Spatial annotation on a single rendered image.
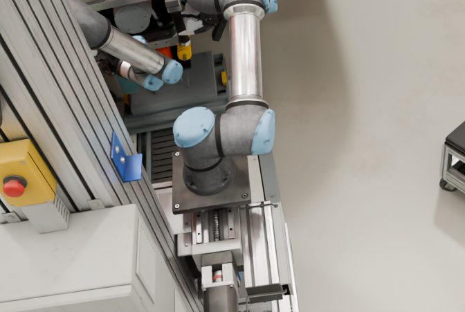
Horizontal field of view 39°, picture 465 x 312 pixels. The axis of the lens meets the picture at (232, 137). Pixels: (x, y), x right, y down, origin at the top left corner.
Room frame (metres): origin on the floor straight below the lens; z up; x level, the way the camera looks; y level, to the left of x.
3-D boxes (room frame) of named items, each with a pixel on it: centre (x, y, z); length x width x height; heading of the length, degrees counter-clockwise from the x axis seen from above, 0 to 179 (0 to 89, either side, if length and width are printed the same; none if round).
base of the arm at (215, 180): (1.19, 0.09, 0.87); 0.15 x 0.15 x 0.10
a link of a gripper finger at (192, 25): (1.84, 0.04, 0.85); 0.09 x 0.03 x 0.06; 111
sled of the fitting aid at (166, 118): (2.31, 0.20, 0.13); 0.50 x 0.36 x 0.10; 84
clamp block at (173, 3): (1.92, 0.07, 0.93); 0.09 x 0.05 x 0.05; 174
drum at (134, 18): (2.07, 0.23, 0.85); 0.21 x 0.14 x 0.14; 174
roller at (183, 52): (2.23, 0.09, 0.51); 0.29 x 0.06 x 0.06; 174
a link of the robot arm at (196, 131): (1.19, 0.08, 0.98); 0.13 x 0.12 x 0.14; 75
